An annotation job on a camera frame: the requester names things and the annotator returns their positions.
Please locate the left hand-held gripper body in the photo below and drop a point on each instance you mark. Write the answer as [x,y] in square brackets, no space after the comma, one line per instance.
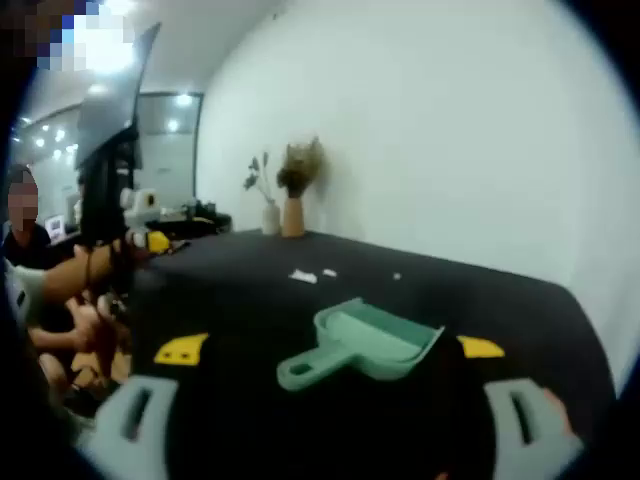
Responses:
[140,205]

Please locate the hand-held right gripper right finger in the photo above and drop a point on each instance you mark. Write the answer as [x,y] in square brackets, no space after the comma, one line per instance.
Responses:
[545,450]

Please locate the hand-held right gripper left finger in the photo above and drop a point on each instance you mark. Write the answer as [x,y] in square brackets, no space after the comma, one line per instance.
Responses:
[135,430]

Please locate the large white paper trash scrap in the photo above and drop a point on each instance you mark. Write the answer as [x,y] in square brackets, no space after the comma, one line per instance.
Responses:
[304,276]

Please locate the green plastic dustpan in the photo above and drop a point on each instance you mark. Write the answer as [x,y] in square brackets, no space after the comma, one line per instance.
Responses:
[320,370]

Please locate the person's right hand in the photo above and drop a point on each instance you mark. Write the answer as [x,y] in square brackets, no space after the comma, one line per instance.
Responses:
[557,410]

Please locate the dark cluttered background desk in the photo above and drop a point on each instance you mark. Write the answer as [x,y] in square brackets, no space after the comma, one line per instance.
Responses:
[205,222]

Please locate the grey monitor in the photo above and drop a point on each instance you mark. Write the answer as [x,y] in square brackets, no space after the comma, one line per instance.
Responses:
[112,100]

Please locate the white ceramic vase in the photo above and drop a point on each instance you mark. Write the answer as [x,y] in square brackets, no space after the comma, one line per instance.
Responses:
[270,220]

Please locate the dark leafy stems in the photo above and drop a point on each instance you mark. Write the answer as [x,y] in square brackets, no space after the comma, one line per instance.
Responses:
[256,177]

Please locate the person's pale sleeve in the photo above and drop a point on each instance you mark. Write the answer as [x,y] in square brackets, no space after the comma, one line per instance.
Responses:
[27,285]

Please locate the tan ribbed vase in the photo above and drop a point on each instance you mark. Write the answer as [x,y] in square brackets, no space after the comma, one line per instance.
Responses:
[293,217]

